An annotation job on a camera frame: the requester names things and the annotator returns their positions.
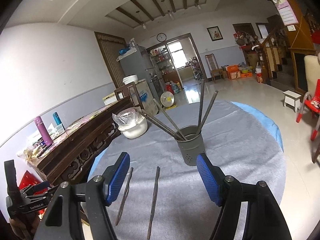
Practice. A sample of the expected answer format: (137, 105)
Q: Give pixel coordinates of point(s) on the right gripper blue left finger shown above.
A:
(114, 177)

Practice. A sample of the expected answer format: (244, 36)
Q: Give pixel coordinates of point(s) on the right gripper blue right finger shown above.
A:
(212, 177)

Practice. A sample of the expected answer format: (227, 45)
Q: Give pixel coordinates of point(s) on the person's left hand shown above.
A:
(20, 229)

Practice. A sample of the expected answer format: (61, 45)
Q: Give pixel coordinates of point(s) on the red booklet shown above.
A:
(28, 179)

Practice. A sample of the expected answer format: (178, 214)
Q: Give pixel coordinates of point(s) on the grey metal utensil holder cup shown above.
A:
(191, 147)

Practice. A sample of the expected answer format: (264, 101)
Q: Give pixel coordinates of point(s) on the dark carved wooden sideboard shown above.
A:
(72, 154)

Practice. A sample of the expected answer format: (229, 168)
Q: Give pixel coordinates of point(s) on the grey towel table cloth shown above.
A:
(169, 199)

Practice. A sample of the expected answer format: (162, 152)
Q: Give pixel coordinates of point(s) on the white bowl with plastic wrap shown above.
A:
(131, 123)

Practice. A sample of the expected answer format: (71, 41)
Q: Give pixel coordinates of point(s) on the purple thermos bottle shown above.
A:
(43, 131)

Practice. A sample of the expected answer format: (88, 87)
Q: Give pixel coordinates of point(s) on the blue thermos bottle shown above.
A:
(57, 118)

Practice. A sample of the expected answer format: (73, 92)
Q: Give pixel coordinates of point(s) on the white electric fan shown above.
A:
(167, 99)

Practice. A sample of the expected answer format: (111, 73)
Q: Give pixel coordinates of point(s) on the white bucket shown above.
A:
(130, 79)

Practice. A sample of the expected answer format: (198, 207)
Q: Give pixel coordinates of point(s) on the wooden chair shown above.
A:
(215, 70)

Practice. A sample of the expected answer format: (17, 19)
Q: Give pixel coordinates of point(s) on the orange crate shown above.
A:
(233, 72)

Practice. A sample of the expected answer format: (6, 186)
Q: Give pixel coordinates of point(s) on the small white stool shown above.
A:
(292, 99)

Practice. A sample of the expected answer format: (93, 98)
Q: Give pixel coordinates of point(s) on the grey refrigerator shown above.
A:
(137, 61)

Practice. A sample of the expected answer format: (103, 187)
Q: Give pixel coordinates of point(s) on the red plastic chair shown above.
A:
(312, 102)

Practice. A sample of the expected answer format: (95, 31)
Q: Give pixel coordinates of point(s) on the framed wall picture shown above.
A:
(215, 33)

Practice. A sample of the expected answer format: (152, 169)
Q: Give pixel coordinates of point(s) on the round wall clock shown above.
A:
(161, 37)

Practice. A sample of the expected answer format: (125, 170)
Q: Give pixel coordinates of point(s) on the pink wall calendar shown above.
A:
(286, 13)

